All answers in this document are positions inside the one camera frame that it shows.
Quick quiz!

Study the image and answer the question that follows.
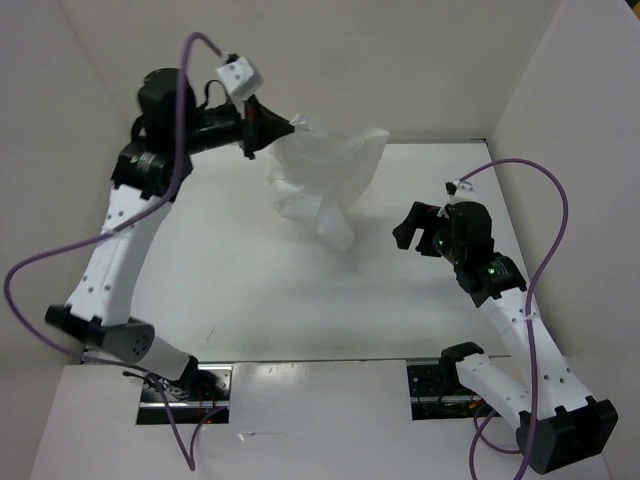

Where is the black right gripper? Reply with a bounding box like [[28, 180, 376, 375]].
[[392, 200, 464, 264]]

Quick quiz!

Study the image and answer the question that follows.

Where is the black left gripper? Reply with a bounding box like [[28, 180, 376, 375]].
[[181, 93, 297, 160]]

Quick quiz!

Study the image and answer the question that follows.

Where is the white pleated skirt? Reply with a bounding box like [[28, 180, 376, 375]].
[[265, 114, 390, 252]]

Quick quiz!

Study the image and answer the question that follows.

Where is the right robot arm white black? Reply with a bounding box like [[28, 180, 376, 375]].
[[394, 201, 618, 475]]

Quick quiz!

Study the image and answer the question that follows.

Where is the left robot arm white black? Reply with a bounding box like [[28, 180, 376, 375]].
[[45, 68, 294, 400]]

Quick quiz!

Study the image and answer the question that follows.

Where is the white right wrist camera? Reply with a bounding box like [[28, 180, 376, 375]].
[[445, 179, 477, 201]]

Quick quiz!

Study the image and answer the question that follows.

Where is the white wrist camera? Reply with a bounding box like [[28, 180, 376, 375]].
[[445, 179, 477, 201], [216, 54, 264, 101]]

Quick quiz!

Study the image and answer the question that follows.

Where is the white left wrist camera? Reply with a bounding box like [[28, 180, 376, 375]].
[[216, 54, 264, 101]]

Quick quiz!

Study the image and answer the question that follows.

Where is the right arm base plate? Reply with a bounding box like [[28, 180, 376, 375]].
[[406, 359, 490, 421]]

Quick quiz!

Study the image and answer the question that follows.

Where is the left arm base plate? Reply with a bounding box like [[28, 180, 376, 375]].
[[136, 363, 234, 425]]

